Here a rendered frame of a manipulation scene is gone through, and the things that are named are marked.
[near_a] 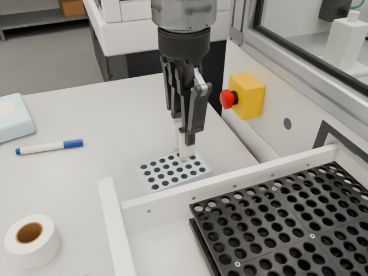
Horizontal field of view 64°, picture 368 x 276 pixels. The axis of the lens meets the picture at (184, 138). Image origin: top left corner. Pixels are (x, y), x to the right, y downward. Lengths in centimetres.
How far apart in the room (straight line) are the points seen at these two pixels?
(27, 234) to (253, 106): 46
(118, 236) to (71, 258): 21
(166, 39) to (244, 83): 23
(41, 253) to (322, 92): 48
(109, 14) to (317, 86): 66
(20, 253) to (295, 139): 47
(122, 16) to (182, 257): 75
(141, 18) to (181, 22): 60
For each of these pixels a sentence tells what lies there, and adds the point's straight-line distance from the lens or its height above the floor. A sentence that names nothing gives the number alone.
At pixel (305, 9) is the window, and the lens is 53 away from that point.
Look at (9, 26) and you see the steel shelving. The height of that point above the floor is 15.
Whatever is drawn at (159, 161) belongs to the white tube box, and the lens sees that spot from 58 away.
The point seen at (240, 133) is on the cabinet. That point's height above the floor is 75.
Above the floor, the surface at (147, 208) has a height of 88.
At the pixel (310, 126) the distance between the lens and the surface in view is 52.
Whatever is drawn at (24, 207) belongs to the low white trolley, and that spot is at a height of 76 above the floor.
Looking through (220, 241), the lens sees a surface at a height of 90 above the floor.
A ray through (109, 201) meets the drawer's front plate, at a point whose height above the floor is 93.
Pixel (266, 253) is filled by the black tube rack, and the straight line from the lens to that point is 34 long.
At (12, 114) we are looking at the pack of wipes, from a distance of 79.
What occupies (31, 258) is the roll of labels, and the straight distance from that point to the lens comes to 51.
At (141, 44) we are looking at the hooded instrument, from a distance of 101.
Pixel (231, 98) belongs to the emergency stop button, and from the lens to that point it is 59.
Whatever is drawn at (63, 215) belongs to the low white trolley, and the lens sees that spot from 57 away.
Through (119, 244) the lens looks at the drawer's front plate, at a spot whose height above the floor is 93.
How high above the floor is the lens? 119
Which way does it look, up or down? 38 degrees down
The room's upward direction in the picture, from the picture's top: straight up
